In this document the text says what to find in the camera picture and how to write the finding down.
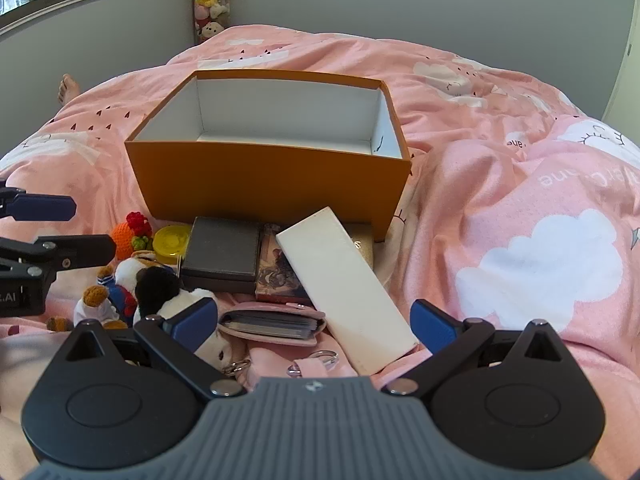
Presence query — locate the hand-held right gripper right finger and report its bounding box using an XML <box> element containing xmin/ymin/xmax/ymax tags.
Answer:
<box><xmin>381</xmin><ymin>299</ymin><xmax>576</xmax><ymax>401</ymax></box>

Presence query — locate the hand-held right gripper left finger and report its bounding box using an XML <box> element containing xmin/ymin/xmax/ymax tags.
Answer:
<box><xmin>50</xmin><ymin>297</ymin><xmax>246</xmax><ymax>402</ymax></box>

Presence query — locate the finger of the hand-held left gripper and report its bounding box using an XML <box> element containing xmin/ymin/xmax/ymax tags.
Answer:
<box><xmin>0</xmin><ymin>234</ymin><xmax>117</xmax><ymax>275</ymax></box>
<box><xmin>0</xmin><ymin>186</ymin><xmax>77</xmax><ymax>222</ymax></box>

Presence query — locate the black and white plush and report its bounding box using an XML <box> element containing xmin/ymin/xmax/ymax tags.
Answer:
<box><xmin>134</xmin><ymin>266</ymin><xmax>247</xmax><ymax>375</ymax></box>

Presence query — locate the orange crochet toy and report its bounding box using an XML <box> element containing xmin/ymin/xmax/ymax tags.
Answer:
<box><xmin>111</xmin><ymin>211</ymin><xmax>153</xmax><ymax>261</ymax></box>

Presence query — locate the pink card holder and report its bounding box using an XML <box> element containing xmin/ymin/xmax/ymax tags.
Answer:
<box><xmin>217</xmin><ymin>301</ymin><xmax>327</xmax><ymax>347</ymax></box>

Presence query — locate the dark grey box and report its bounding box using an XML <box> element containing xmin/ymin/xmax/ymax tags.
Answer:
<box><xmin>180</xmin><ymin>216</ymin><xmax>262</xmax><ymax>295</ymax></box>

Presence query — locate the yellow round case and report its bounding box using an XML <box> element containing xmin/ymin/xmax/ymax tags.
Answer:
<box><xmin>152</xmin><ymin>225</ymin><xmax>193</xmax><ymax>267</ymax></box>

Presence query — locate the pink plush pouch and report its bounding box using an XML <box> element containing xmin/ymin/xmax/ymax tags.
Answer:
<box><xmin>240</xmin><ymin>342</ymin><xmax>361</xmax><ymax>391</ymax></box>

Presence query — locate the picture-print card box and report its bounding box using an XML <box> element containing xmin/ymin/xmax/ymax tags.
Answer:
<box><xmin>255</xmin><ymin>222</ymin><xmax>316</xmax><ymax>307</ymax></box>

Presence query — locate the long white box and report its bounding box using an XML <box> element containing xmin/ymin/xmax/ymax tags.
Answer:
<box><xmin>275</xmin><ymin>206</ymin><xmax>421</xmax><ymax>377</ymax></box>

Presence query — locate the small gold box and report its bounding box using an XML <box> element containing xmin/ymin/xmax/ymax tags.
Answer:
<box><xmin>347</xmin><ymin>223</ymin><xmax>375</xmax><ymax>271</ymax></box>

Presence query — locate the orange cardboard box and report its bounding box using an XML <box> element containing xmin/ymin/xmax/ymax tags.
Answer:
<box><xmin>124</xmin><ymin>70</ymin><xmax>412</xmax><ymax>241</ymax></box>

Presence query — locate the person's foot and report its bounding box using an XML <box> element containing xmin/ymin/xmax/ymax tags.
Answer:
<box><xmin>57</xmin><ymin>74</ymin><xmax>81</xmax><ymax>106</ymax></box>

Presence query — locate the cream door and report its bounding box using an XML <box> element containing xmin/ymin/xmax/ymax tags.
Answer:
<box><xmin>602</xmin><ymin>45</ymin><xmax>640</xmax><ymax>136</ymax></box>

